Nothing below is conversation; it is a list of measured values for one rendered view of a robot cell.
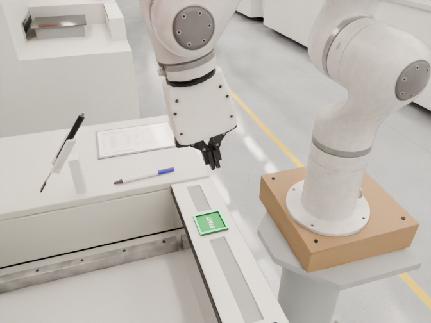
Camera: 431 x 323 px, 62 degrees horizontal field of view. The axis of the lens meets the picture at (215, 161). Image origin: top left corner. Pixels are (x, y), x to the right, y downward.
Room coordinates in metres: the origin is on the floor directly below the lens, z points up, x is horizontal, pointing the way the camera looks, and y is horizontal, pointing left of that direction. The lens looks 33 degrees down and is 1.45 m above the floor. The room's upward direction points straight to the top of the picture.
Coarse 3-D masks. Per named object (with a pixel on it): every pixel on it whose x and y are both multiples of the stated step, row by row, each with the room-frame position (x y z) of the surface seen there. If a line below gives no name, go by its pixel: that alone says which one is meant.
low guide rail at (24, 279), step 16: (160, 240) 0.59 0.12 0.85; (176, 240) 0.59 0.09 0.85; (96, 256) 0.54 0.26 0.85; (112, 256) 0.54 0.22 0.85; (128, 256) 0.55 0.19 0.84; (144, 256) 0.56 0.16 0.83; (16, 272) 0.50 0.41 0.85; (32, 272) 0.50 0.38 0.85; (48, 272) 0.50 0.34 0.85; (64, 272) 0.51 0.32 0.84; (80, 272) 0.52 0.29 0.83; (0, 288) 0.47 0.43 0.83; (16, 288) 0.48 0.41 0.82
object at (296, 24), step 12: (276, 0) 5.93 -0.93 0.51; (288, 0) 5.58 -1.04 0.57; (300, 0) 5.26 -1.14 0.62; (312, 0) 4.98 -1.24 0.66; (324, 0) 4.77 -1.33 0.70; (264, 12) 6.30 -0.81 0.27; (276, 12) 5.89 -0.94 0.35; (288, 12) 5.55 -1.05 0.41; (300, 12) 5.23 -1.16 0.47; (312, 12) 4.94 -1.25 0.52; (264, 24) 6.27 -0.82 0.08; (276, 24) 5.86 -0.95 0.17; (288, 24) 5.51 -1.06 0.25; (300, 24) 5.19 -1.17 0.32; (312, 24) 4.90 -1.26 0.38; (288, 36) 5.48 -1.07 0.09; (300, 36) 5.16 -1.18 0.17
